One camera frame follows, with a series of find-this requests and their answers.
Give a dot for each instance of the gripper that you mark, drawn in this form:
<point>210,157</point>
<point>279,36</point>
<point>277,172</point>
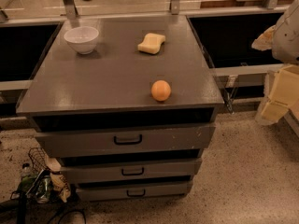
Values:
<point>287,39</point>

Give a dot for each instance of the grey bottom drawer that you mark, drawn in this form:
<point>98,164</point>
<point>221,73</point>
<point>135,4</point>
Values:
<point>135,191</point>

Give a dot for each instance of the grey drawer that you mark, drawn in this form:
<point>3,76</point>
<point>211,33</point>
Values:
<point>135,191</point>
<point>106,142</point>
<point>130,170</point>

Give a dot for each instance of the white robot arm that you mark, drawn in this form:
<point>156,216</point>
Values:
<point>283,37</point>

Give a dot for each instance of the grey top drawer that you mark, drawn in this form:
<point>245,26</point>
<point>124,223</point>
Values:
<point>106,142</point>

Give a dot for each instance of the grey drawer cabinet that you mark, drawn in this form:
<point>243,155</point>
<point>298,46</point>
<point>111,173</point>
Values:
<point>109,89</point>

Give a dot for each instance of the grey middle drawer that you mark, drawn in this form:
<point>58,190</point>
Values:
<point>130,170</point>

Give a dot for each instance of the orange fruit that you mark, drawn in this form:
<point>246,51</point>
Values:
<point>160,90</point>

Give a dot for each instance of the yellow sponge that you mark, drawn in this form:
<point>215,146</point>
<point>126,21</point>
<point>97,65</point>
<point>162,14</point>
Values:
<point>151,43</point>

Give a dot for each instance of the white ceramic bowl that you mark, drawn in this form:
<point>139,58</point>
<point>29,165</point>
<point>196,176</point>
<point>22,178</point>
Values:
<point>82,39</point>

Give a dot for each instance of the green snack bag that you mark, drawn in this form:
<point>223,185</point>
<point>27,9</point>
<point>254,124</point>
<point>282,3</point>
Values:
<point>35,187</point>

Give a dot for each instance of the clear plastic bottle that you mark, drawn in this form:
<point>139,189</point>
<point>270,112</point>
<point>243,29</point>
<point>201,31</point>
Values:
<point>26,170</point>

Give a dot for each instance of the metal bracket left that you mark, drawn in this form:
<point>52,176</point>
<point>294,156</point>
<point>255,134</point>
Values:
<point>70,9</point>

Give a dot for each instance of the black wire basket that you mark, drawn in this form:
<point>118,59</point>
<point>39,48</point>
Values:
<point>37,157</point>

